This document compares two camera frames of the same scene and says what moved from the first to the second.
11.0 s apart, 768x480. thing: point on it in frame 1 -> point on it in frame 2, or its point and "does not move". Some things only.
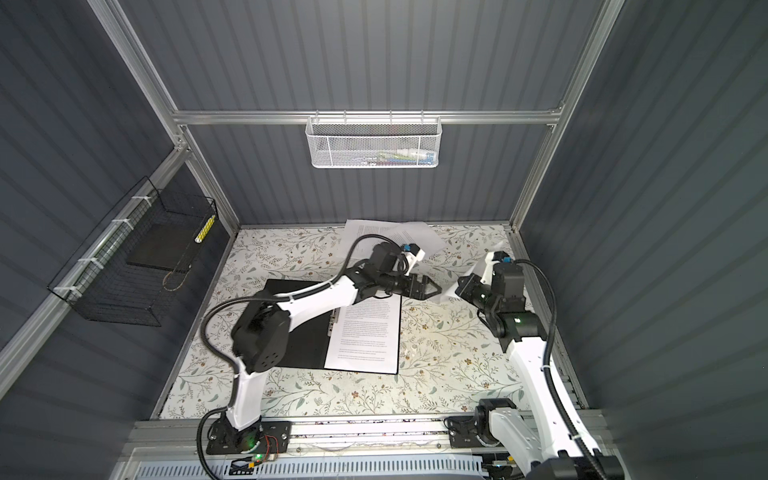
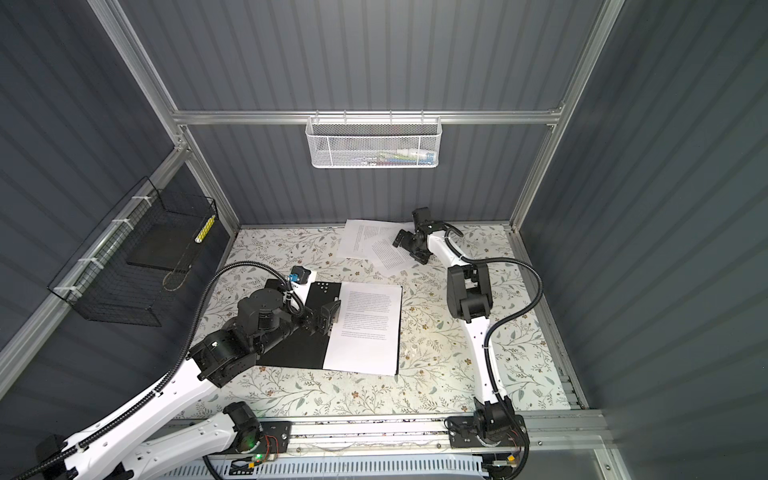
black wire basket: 135,263 does not move
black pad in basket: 166,246 does not move
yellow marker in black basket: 201,236 does not move
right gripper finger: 471,288 -> 403,239
